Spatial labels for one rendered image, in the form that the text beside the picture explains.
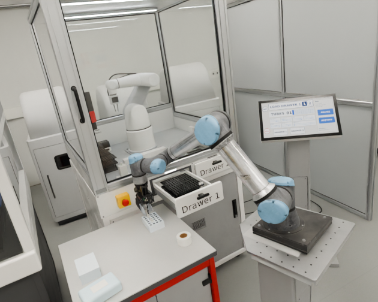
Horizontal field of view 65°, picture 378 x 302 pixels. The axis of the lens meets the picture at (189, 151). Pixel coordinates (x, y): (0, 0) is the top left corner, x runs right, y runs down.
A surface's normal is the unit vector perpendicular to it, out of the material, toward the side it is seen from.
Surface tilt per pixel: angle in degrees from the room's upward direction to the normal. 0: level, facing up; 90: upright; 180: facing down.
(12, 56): 90
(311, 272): 0
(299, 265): 0
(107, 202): 90
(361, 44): 90
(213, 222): 90
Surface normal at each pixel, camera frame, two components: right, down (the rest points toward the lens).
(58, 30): 0.50, 0.22
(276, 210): -0.37, 0.42
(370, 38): -0.90, 0.26
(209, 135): -0.53, 0.21
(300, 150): -0.19, 0.36
